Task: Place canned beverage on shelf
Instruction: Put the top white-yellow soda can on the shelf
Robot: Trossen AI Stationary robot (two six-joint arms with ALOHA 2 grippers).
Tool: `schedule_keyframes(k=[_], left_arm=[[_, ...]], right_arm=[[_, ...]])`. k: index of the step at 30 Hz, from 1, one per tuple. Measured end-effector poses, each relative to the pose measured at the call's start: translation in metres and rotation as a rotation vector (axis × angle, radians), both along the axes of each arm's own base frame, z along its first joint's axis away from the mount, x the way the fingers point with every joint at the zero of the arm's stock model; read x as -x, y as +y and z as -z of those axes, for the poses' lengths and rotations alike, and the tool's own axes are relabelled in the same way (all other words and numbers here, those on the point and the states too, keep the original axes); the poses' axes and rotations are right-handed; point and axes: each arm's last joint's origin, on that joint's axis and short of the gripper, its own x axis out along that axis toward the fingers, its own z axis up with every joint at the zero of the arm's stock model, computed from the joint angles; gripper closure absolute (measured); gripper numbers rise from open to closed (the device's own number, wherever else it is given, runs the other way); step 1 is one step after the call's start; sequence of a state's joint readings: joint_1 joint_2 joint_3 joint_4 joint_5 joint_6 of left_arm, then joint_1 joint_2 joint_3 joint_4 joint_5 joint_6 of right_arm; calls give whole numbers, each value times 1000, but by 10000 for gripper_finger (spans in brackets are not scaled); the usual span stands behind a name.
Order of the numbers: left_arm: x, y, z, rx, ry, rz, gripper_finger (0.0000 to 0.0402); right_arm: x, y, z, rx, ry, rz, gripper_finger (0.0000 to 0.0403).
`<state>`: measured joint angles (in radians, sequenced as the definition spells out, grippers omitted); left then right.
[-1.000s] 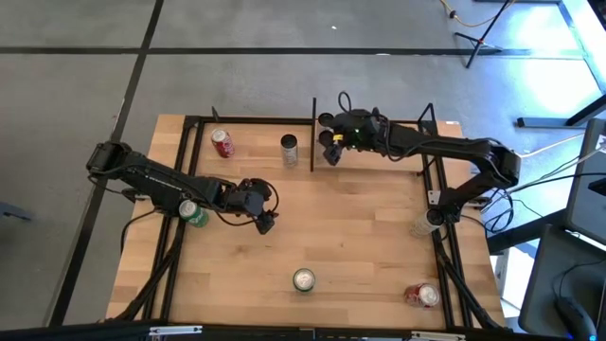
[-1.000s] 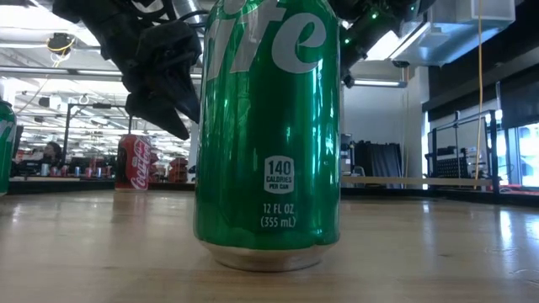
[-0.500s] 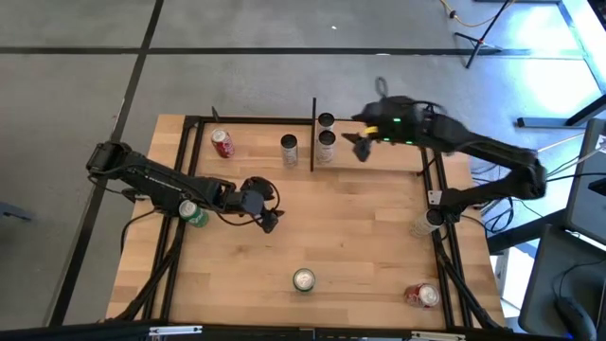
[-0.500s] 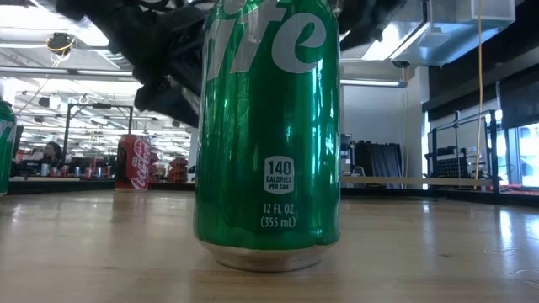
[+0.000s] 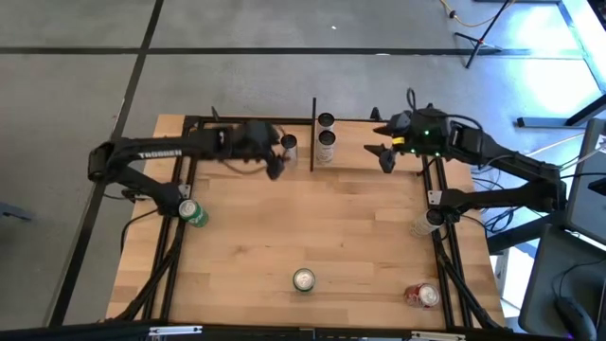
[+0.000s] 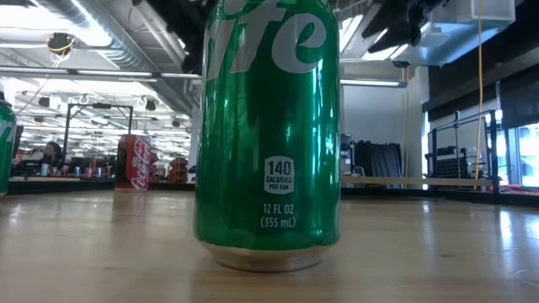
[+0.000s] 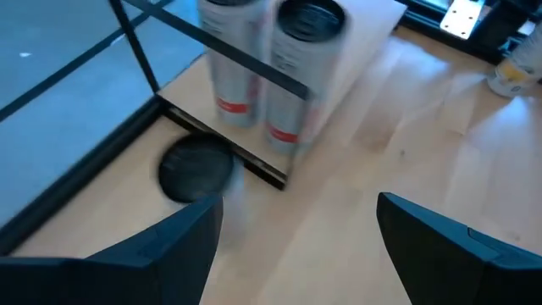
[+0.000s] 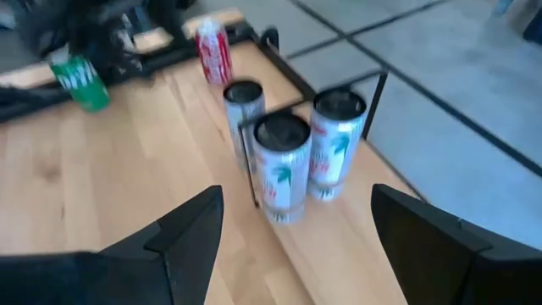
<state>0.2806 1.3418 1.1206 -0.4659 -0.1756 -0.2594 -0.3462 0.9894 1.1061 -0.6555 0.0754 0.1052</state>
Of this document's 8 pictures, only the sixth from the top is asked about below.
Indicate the red Coca-Cola can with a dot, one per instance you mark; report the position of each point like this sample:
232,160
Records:
134,164

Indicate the black metal rack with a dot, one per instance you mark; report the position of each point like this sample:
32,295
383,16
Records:
493,160

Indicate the black monitor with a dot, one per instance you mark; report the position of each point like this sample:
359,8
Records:
19,143

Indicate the small silver background can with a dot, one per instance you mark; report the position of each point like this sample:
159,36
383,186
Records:
45,169

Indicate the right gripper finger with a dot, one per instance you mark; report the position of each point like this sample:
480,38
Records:
410,31
387,21

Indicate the black metal frame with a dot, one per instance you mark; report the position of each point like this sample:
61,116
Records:
66,134

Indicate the person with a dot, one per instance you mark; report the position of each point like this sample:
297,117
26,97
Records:
51,151

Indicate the background wooden table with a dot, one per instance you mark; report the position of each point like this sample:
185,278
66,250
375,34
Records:
42,179

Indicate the ceiling dome camera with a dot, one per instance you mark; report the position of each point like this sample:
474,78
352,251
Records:
401,64

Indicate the red stacked bins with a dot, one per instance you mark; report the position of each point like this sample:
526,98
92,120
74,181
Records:
179,170

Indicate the black fabric panel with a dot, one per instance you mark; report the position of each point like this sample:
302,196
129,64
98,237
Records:
379,162

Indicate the small red background can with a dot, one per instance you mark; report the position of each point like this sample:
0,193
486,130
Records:
64,171

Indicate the silver ventilation duct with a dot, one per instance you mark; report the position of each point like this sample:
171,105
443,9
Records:
126,54

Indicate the small blue background can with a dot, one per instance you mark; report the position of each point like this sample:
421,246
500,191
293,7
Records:
77,171
98,172

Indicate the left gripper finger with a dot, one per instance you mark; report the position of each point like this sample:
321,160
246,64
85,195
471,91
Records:
193,46

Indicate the silver ceiling air unit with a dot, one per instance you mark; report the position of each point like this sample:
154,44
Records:
455,42

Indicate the green Sprite can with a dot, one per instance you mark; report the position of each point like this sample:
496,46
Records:
6,147
269,126

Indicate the wooden shelf black frame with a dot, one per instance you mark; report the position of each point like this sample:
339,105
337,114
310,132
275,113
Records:
421,181

